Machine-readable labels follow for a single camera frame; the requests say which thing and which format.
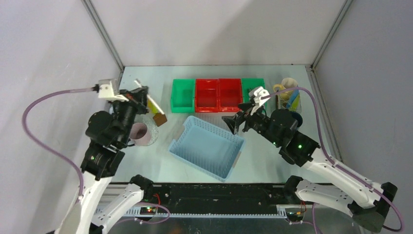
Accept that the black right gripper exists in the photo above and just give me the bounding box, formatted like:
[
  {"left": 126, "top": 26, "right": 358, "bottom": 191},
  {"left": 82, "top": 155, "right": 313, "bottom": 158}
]
[{"left": 222, "top": 101, "right": 282, "bottom": 147}]

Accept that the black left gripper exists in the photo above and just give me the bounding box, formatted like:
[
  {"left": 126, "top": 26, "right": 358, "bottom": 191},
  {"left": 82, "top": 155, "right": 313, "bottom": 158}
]
[{"left": 112, "top": 85, "right": 150, "bottom": 145}]

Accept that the glass jar with brown lid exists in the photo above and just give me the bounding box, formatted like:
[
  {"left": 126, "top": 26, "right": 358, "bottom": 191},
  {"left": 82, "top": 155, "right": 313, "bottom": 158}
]
[{"left": 152, "top": 113, "right": 168, "bottom": 127}]

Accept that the green bin with toothbrushes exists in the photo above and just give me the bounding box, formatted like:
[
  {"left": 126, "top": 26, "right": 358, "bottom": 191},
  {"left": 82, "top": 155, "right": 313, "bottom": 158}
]
[{"left": 241, "top": 78, "right": 265, "bottom": 103}]

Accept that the pink ceramic mug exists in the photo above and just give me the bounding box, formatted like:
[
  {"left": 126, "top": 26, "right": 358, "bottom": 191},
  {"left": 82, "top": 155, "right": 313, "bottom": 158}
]
[{"left": 129, "top": 123, "right": 152, "bottom": 146}]

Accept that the red plastic bin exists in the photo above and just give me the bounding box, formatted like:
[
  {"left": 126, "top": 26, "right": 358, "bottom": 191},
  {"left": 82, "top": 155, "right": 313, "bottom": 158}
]
[{"left": 194, "top": 78, "right": 243, "bottom": 113}]

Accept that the green bin with toothpaste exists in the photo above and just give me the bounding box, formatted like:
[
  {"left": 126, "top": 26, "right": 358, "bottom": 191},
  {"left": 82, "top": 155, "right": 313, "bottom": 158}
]
[{"left": 170, "top": 79, "right": 195, "bottom": 113}]

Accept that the light blue plastic basket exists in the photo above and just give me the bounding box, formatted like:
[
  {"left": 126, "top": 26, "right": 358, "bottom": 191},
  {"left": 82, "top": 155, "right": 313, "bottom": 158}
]
[{"left": 168, "top": 116, "right": 245, "bottom": 182}]

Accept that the clear glass rectangular container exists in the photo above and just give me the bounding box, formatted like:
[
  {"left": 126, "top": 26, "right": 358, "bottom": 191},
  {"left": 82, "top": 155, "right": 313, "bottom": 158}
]
[{"left": 276, "top": 95, "right": 291, "bottom": 111}]

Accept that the dark blue ceramic mug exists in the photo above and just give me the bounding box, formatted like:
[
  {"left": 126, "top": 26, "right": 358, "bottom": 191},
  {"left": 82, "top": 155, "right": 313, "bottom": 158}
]
[{"left": 290, "top": 111, "right": 303, "bottom": 128}]

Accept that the yellow ceramic mug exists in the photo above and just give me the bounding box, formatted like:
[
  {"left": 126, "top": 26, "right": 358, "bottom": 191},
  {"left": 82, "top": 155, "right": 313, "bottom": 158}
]
[{"left": 273, "top": 78, "right": 298, "bottom": 100}]

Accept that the lime green toothpaste tube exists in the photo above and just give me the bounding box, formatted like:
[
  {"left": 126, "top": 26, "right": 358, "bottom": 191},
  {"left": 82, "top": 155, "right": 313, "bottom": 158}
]
[{"left": 290, "top": 93, "right": 301, "bottom": 112}]

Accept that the blue toothpaste tube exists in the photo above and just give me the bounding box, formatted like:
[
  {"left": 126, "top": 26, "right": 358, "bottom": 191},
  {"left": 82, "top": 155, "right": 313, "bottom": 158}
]
[{"left": 286, "top": 90, "right": 300, "bottom": 109}]

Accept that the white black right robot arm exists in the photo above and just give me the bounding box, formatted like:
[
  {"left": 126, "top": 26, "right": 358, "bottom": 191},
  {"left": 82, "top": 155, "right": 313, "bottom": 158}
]
[{"left": 222, "top": 103, "right": 397, "bottom": 233}]

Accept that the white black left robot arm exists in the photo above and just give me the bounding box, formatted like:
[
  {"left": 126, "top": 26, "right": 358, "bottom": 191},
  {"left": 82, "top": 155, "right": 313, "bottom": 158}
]
[{"left": 54, "top": 86, "right": 154, "bottom": 234}]

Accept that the clear textured glass tray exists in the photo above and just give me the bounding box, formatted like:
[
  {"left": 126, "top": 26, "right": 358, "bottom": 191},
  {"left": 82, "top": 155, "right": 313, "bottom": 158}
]
[{"left": 142, "top": 115, "right": 159, "bottom": 146}]

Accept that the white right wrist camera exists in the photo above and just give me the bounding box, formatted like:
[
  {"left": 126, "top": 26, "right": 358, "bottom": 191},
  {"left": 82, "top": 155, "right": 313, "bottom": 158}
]
[{"left": 248, "top": 86, "right": 270, "bottom": 115}]

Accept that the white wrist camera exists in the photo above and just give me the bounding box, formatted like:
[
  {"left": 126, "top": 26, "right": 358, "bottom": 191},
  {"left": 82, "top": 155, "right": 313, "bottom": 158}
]
[
  {"left": 92, "top": 79, "right": 129, "bottom": 102},
  {"left": 248, "top": 86, "right": 270, "bottom": 115}
]

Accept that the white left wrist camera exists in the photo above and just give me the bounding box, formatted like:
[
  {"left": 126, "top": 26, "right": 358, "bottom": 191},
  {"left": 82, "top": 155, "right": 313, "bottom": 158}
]
[{"left": 92, "top": 79, "right": 129, "bottom": 102}]

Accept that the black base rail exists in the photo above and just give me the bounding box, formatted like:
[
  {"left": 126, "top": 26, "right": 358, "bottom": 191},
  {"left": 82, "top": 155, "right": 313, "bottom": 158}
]
[{"left": 143, "top": 183, "right": 301, "bottom": 215}]

